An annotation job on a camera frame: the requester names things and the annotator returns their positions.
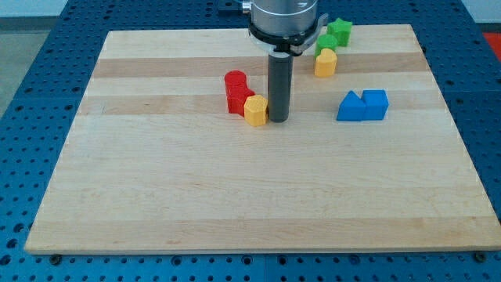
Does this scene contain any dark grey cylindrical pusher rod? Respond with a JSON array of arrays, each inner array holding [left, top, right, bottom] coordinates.
[[268, 55, 293, 123]]

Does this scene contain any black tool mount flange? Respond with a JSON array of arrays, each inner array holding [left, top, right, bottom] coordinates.
[[248, 13, 329, 56]]

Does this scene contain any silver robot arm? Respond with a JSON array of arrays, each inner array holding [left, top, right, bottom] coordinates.
[[241, 0, 329, 123]]

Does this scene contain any yellow heart block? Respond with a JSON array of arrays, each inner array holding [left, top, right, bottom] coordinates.
[[314, 49, 337, 78]]

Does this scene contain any green cylinder block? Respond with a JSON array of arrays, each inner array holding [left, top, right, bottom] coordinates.
[[315, 34, 338, 57]]

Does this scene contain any green star block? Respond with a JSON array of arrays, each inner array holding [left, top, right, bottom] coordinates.
[[327, 18, 353, 47]]

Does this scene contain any red cylinder block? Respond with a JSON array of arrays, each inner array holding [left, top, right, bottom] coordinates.
[[224, 70, 247, 96]]

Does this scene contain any yellow hexagon block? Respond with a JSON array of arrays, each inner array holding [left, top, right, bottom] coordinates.
[[244, 95, 268, 127]]

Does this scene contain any red star block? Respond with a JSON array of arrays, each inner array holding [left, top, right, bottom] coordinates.
[[226, 87, 255, 117]]

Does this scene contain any blue triangle block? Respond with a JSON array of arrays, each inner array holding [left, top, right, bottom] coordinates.
[[336, 91, 366, 121]]

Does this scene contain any blue cube block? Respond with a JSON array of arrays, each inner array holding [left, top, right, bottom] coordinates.
[[362, 89, 389, 121]]

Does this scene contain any wooden board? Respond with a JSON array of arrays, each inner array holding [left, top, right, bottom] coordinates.
[[25, 24, 500, 255]]

